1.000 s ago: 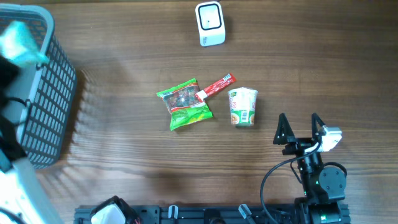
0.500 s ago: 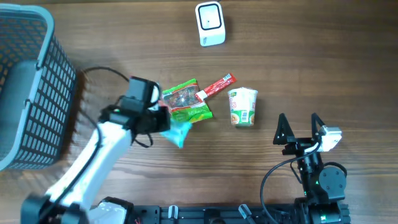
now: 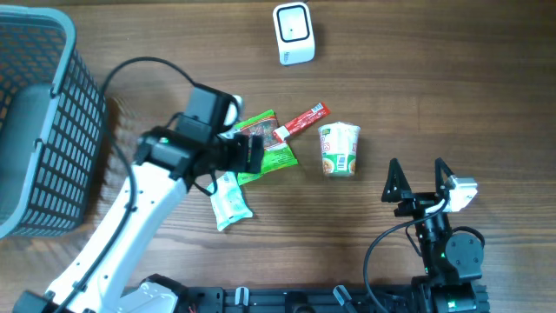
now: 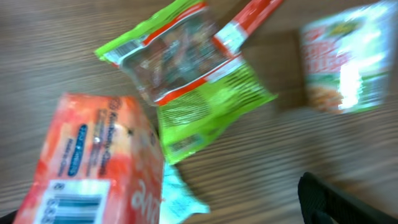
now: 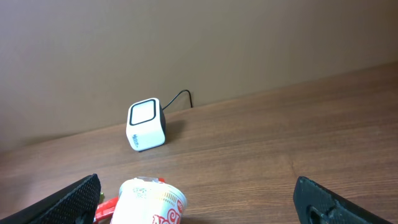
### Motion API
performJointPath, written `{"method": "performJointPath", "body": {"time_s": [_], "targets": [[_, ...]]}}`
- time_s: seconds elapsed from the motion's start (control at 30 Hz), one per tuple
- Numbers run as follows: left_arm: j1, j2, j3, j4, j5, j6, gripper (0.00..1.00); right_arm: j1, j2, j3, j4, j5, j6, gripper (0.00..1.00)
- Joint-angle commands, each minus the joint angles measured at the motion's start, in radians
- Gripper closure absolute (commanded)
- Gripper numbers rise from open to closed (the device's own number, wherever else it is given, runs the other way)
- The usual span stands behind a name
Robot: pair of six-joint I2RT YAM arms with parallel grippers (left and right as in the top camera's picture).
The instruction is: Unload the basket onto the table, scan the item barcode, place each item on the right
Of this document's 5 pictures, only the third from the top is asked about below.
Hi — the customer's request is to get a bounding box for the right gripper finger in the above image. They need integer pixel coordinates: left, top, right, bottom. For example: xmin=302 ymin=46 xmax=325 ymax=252
xmin=434 ymin=157 xmax=453 ymax=198
xmin=381 ymin=158 xmax=412 ymax=203

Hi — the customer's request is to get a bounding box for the cup noodles white green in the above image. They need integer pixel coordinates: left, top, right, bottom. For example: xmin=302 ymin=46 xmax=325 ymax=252
xmin=318 ymin=122 xmax=361 ymax=176

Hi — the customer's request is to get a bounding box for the left black camera cable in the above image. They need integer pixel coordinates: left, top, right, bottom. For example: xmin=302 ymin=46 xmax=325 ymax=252
xmin=51 ymin=56 xmax=196 ymax=313

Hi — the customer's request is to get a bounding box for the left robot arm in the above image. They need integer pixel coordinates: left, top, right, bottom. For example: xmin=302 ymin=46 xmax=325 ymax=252
xmin=13 ymin=127 xmax=264 ymax=312

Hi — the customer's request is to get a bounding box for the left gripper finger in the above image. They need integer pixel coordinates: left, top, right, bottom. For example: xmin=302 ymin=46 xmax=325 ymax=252
xmin=248 ymin=135 xmax=265 ymax=174
xmin=234 ymin=133 xmax=251 ymax=173

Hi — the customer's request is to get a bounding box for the right black camera cable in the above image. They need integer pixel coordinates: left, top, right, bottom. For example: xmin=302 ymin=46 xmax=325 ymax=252
xmin=362 ymin=197 xmax=449 ymax=313

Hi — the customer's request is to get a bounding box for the black camera cable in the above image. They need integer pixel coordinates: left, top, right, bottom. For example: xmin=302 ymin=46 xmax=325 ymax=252
xmin=51 ymin=56 xmax=196 ymax=313
xmin=362 ymin=197 xmax=449 ymax=313

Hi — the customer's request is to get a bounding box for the green gummy candy bag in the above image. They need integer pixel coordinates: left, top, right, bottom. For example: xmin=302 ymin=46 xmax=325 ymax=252
xmin=235 ymin=110 xmax=298 ymax=185

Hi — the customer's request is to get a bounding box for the red stick snack packet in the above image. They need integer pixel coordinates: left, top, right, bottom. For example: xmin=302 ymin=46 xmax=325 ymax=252
xmin=273 ymin=103 xmax=330 ymax=143

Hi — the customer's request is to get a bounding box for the light teal snack packet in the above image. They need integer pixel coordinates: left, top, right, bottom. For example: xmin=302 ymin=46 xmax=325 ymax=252
xmin=207 ymin=171 xmax=254 ymax=231

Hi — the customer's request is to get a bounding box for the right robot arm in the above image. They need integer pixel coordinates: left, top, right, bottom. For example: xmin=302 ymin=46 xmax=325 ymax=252
xmin=381 ymin=158 xmax=490 ymax=313

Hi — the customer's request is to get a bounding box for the grey plastic mesh basket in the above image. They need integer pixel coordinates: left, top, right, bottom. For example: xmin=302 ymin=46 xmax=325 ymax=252
xmin=1 ymin=5 xmax=107 ymax=237

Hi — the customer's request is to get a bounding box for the white barcode scanner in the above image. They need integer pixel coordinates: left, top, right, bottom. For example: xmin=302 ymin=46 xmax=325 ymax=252
xmin=273 ymin=2 xmax=315 ymax=66

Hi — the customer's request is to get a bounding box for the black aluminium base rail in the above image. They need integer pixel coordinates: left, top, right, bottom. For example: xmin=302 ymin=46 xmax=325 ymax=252
xmin=173 ymin=284 xmax=491 ymax=313

